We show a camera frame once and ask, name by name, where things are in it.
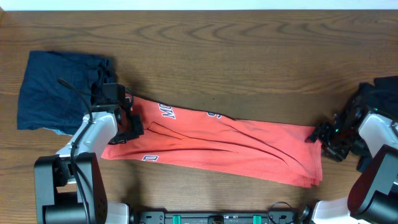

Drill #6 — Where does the black garment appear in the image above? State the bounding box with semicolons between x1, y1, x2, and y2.
351;76;398;174

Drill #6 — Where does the folded navy blue garment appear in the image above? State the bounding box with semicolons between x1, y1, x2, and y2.
17;50;115;135

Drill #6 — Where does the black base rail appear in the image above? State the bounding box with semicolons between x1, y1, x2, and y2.
131;209;310;224

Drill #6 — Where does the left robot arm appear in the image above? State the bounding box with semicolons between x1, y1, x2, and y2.
34;83;144;224

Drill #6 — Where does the coral red t-shirt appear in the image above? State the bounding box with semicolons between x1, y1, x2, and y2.
101;97;323;187

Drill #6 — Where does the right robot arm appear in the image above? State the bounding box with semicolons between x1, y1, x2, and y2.
298;95;397;223

